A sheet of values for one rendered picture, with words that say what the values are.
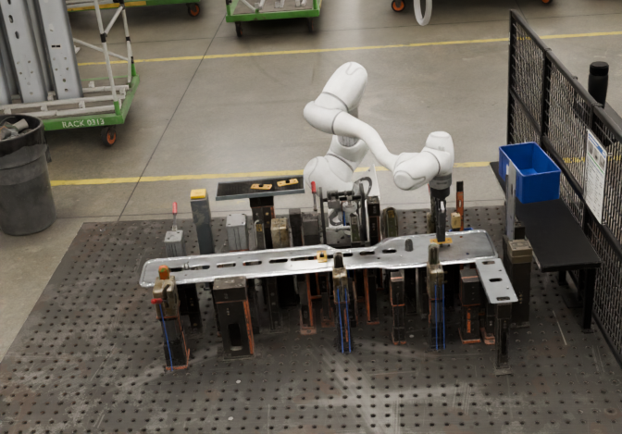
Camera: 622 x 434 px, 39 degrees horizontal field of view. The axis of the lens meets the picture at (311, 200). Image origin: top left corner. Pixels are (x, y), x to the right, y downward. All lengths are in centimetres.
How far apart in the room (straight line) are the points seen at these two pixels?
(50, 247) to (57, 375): 247
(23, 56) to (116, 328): 419
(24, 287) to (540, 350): 329
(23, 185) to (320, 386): 325
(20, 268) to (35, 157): 73
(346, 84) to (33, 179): 297
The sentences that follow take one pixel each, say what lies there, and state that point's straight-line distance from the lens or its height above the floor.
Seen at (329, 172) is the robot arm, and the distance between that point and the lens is 406.
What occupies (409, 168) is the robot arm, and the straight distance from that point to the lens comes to 310.
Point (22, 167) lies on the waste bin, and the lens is 597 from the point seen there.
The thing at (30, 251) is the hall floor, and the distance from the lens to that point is 600.
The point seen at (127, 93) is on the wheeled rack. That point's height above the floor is 28.
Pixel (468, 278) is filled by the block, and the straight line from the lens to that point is 332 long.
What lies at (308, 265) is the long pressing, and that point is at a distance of 339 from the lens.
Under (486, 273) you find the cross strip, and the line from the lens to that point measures 331.
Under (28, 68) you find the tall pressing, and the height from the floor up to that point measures 59.
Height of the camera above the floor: 279
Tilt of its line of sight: 28 degrees down
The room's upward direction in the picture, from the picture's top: 5 degrees counter-clockwise
